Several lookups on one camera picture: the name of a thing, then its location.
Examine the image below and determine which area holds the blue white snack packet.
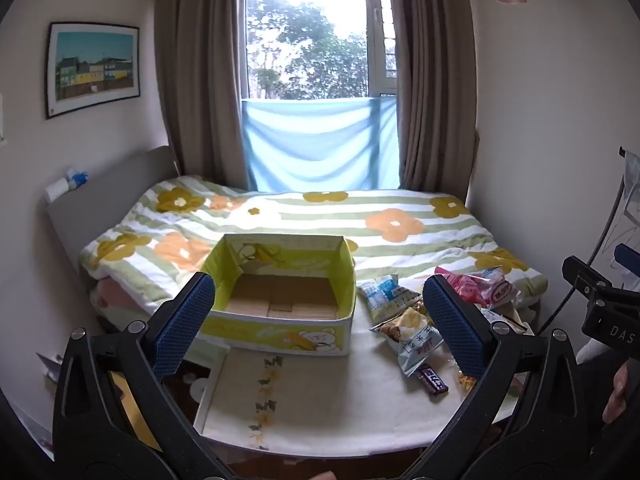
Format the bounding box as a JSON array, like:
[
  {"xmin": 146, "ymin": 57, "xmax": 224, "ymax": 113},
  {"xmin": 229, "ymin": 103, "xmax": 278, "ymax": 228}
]
[{"xmin": 356, "ymin": 274, "xmax": 422, "ymax": 322}]

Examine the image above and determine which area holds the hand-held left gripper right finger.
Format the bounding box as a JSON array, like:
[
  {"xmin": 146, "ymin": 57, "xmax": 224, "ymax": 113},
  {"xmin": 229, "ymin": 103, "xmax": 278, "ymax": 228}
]
[{"xmin": 420, "ymin": 274, "xmax": 586, "ymax": 480}]

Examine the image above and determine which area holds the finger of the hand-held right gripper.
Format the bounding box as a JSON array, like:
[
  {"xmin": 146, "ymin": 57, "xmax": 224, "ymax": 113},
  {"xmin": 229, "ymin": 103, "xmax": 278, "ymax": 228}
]
[
  {"xmin": 561, "ymin": 255, "xmax": 616, "ymax": 303},
  {"xmin": 615, "ymin": 242, "xmax": 640, "ymax": 268}
]

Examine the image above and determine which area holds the framed house picture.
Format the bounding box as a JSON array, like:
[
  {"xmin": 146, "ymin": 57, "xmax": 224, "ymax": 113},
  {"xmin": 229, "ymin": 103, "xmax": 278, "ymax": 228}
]
[{"xmin": 45, "ymin": 21, "xmax": 141, "ymax": 121}]

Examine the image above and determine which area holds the grey bed headboard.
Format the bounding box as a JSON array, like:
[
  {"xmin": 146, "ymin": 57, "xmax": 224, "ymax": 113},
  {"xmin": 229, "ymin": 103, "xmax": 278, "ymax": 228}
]
[{"xmin": 45, "ymin": 146, "xmax": 177, "ymax": 261}]

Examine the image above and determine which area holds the pink cake roll packet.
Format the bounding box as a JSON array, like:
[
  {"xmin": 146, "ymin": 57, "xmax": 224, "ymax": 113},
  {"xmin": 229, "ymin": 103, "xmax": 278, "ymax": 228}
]
[{"xmin": 434, "ymin": 266, "xmax": 522, "ymax": 309}]

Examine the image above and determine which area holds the yellow-green cardboard box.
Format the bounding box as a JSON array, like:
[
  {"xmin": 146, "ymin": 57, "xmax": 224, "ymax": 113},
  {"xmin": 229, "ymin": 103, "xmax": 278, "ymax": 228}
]
[{"xmin": 197, "ymin": 233, "xmax": 357, "ymax": 357}]

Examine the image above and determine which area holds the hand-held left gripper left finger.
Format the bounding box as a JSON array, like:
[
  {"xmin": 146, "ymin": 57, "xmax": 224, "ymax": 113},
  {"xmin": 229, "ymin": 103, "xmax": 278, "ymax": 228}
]
[{"xmin": 52, "ymin": 271, "xmax": 226, "ymax": 480}]

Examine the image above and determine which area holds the black cable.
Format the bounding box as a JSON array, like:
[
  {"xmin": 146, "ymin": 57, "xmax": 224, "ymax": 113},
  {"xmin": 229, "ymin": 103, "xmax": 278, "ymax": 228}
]
[{"xmin": 540, "ymin": 175, "xmax": 632, "ymax": 333}]

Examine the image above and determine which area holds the brown chocolate bar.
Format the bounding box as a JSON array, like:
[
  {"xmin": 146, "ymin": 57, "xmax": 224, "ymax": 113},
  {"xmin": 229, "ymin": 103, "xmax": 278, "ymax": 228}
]
[{"xmin": 416, "ymin": 365, "xmax": 450, "ymax": 397}]

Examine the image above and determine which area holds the person's right hand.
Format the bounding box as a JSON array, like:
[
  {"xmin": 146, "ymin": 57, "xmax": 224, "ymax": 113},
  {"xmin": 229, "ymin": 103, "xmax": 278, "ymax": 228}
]
[{"xmin": 602, "ymin": 361, "xmax": 635, "ymax": 427}]

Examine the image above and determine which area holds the floral striped blanket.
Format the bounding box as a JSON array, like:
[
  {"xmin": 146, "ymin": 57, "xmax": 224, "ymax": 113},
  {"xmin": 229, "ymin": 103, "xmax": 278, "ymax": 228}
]
[{"xmin": 80, "ymin": 175, "xmax": 548, "ymax": 313}]

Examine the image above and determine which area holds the light blue cloth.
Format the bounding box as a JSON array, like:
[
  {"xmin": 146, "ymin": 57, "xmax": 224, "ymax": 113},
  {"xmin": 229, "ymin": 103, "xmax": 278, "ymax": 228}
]
[{"xmin": 241, "ymin": 96, "xmax": 401, "ymax": 194}]

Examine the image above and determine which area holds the window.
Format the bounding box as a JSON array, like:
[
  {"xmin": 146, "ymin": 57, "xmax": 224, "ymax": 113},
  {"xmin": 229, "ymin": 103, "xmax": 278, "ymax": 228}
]
[{"xmin": 242, "ymin": 0, "xmax": 401, "ymax": 102}]

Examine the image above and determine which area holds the yellow white chips packet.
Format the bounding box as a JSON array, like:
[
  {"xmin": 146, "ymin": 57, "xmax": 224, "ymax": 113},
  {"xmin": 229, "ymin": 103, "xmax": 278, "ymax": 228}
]
[{"xmin": 369, "ymin": 306, "xmax": 445, "ymax": 377}]

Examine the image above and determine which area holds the translucent white snack packet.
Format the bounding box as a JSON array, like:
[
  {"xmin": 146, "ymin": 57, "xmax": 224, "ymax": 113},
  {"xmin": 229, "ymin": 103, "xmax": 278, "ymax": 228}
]
[{"xmin": 480, "ymin": 307, "xmax": 531, "ymax": 336}]

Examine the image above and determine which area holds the brown curtain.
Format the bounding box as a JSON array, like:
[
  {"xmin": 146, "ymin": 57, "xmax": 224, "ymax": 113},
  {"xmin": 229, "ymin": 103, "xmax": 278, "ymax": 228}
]
[
  {"xmin": 387, "ymin": 0, "xmax": 478, "ymax": 198},
  {"xmin": 152, "ymin": 0, "xmax": 251, "ymax": 192}
]

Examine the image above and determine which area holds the white table cover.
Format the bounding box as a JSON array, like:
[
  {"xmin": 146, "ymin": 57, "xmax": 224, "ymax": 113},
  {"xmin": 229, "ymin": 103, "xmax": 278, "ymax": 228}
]
[{"xmin": 192, "ymin": 280, "xmax": 531, "ymax": 461}]

